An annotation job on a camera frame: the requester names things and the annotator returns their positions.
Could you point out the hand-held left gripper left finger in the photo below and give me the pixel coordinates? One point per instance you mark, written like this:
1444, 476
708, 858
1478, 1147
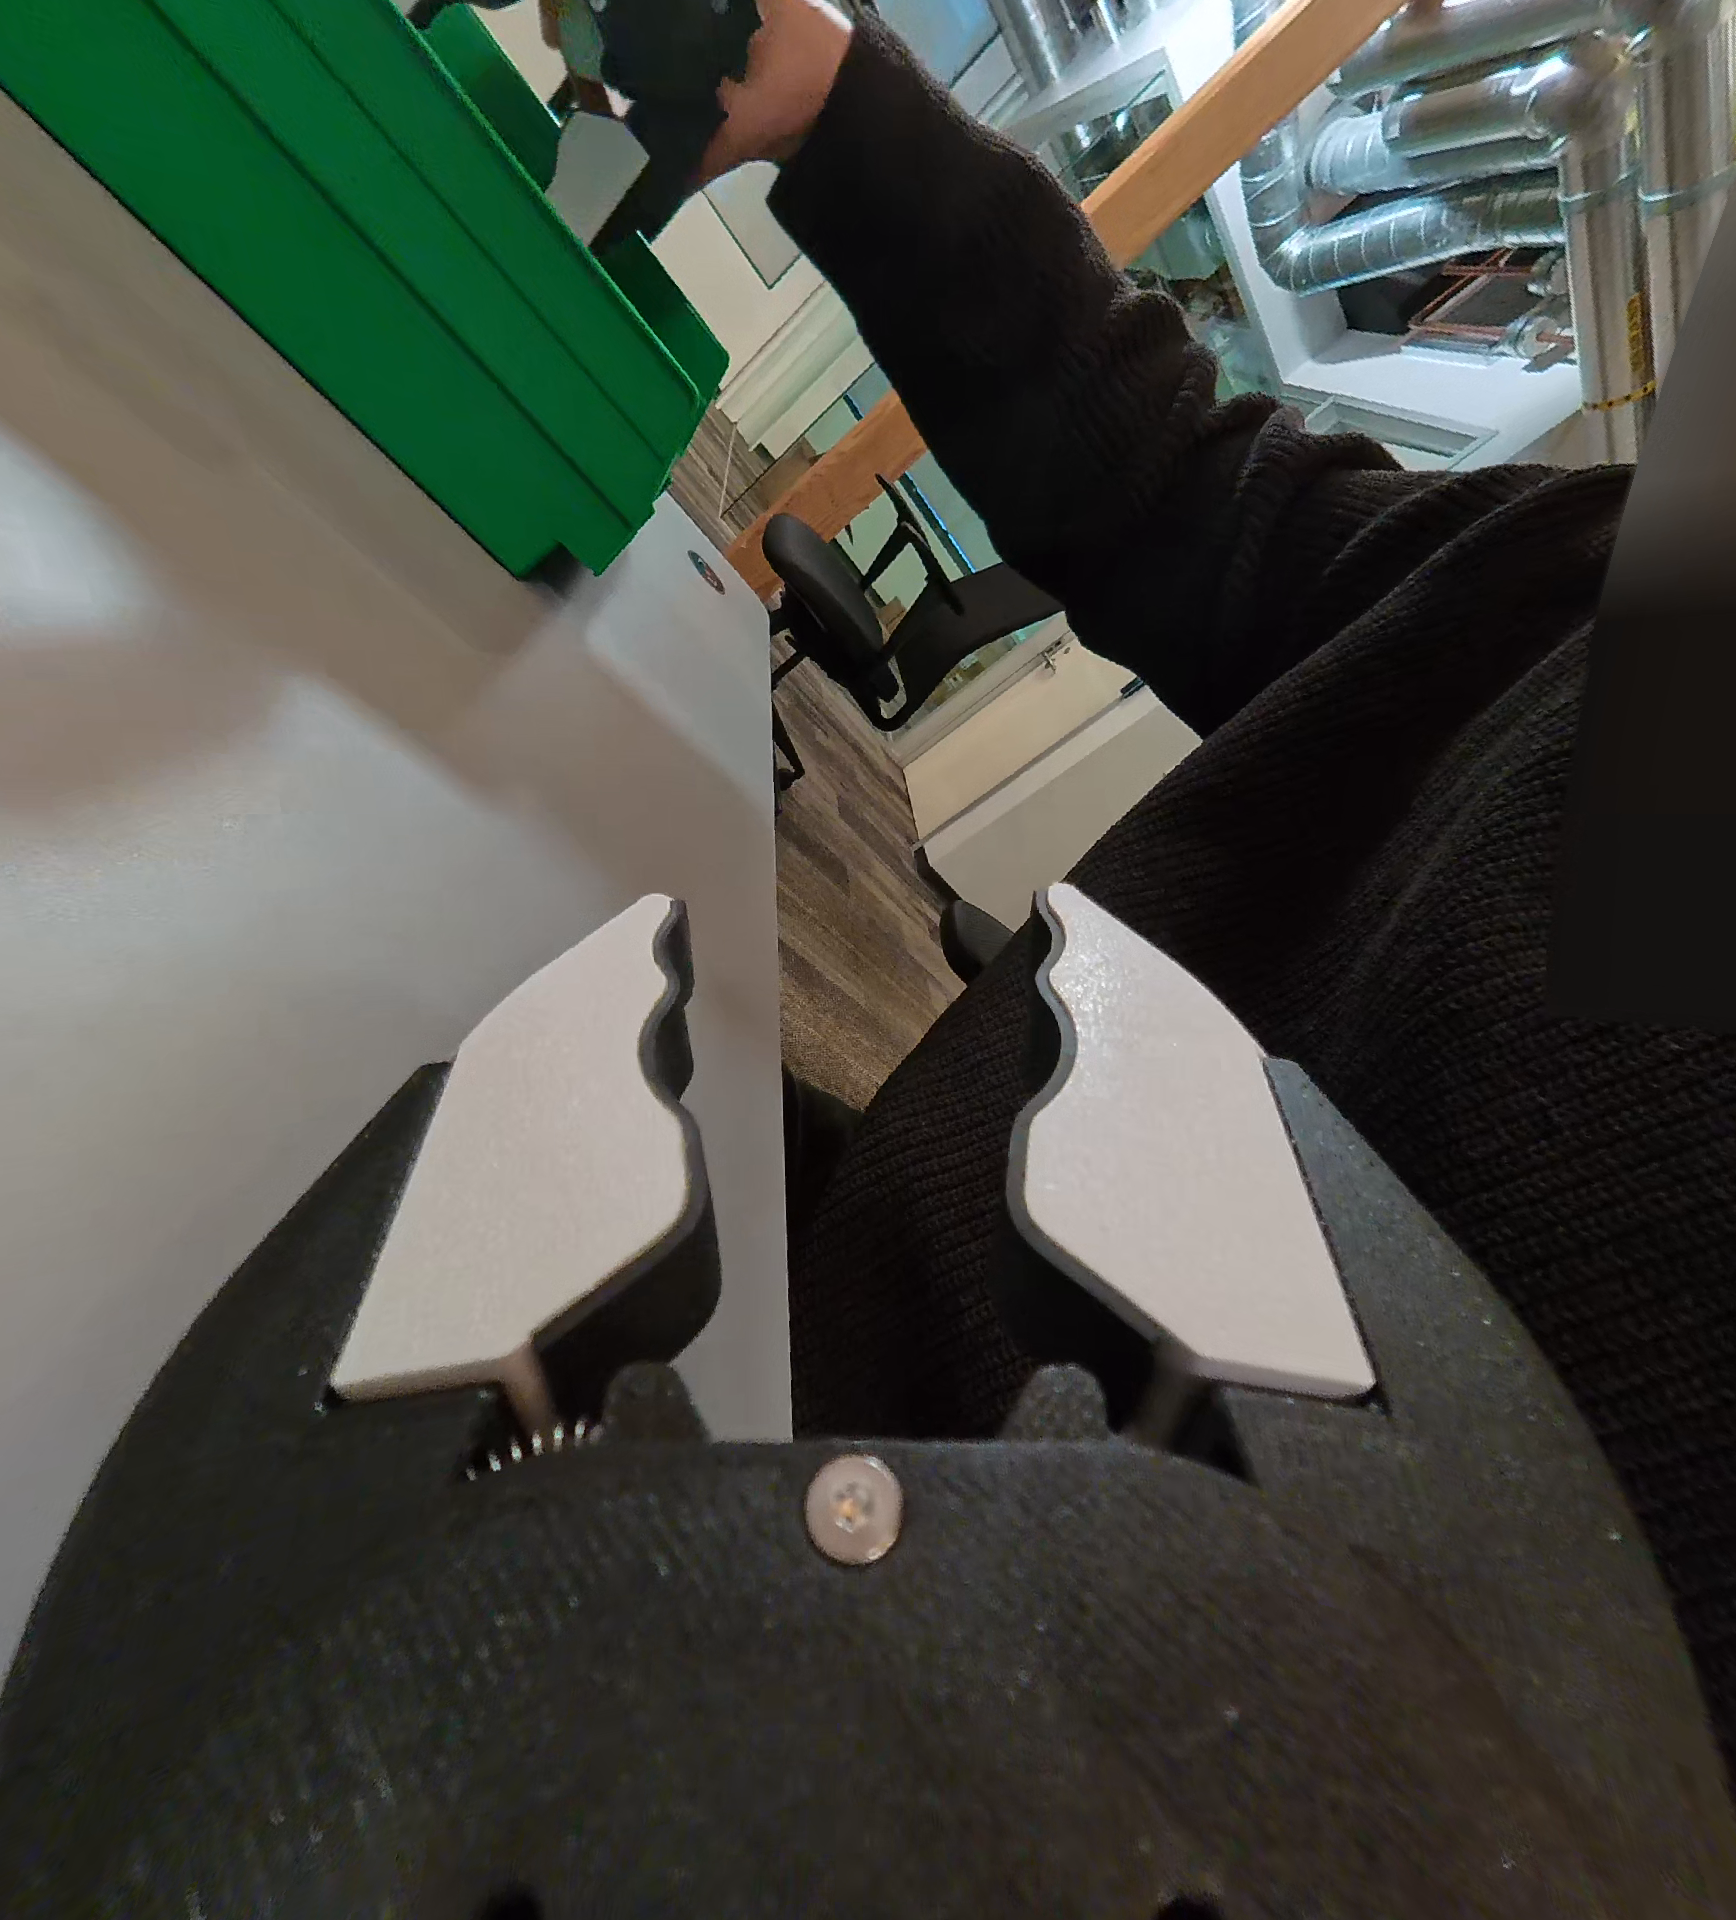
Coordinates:
539, 1185

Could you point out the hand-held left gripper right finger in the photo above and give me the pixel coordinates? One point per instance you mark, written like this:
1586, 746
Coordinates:
1182, 1185

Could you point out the green plastic bin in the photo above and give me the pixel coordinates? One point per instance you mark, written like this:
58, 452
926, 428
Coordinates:
358, 270

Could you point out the person's right forearm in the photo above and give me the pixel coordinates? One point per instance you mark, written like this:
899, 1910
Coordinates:
1049, 375

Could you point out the person's right hand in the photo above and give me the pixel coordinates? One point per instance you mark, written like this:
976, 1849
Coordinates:
787, 83

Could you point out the person's black sweater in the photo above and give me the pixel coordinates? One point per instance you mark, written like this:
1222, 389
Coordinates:
1333, 975

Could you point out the wooden beam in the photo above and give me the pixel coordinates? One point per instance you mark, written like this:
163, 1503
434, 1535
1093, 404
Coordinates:
1229, 121

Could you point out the black office chair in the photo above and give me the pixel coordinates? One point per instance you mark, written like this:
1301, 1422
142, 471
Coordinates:
830, 592

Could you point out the silver metal ducts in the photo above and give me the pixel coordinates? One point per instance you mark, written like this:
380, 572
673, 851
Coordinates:
1408, 225

